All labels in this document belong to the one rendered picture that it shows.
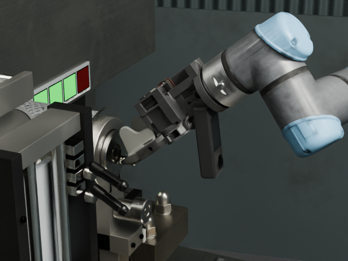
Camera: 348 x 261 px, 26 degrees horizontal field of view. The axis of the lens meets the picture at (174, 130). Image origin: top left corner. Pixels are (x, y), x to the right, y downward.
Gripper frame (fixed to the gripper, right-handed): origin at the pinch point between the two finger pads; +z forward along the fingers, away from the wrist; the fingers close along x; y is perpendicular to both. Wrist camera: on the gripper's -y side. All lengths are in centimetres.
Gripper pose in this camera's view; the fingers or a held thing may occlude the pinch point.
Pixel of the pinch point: (132, 160)
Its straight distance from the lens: 122.1
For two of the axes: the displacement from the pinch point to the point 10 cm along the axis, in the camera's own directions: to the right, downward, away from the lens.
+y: -5.9, -8.1, -0.6
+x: -3.9, 3.5, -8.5
